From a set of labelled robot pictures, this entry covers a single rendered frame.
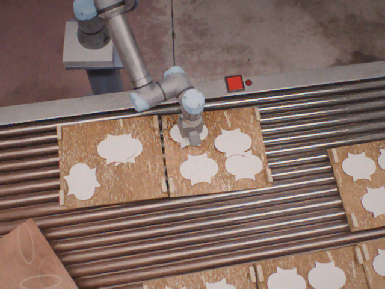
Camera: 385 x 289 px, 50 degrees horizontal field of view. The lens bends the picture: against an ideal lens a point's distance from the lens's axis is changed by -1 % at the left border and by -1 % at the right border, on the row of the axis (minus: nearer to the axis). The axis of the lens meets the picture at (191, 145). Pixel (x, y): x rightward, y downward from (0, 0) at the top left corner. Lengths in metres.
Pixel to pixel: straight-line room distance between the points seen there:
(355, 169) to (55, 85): 2.00
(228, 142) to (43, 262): 0.82
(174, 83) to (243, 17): 1.85
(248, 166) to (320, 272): 0.48
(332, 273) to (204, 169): 0.62
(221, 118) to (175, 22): 1.52
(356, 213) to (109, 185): 0.98
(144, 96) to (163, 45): 1.63
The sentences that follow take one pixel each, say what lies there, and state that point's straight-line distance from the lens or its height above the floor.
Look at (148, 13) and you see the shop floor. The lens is 3.22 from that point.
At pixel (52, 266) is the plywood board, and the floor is 1.04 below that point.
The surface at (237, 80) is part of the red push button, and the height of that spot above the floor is 0.93.
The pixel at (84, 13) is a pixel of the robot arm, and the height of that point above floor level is 1.14.
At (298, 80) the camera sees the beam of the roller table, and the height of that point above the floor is 0.92.
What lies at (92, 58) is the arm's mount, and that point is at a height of 0.92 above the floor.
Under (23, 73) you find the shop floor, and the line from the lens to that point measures 3.09.
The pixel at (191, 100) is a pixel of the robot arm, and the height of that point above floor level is 1.26.
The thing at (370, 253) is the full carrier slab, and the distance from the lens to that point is 1.79.
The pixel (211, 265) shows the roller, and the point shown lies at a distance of 1.63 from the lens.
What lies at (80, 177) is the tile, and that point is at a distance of 1.69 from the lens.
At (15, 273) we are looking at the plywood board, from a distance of 1.58.
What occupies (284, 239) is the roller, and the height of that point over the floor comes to 0.92.
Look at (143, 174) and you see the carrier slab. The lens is 1.67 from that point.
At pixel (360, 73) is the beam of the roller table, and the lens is 2.09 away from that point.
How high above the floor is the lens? 2.53
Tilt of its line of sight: 69 degrees down
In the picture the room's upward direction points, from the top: 10 degrees clockwise
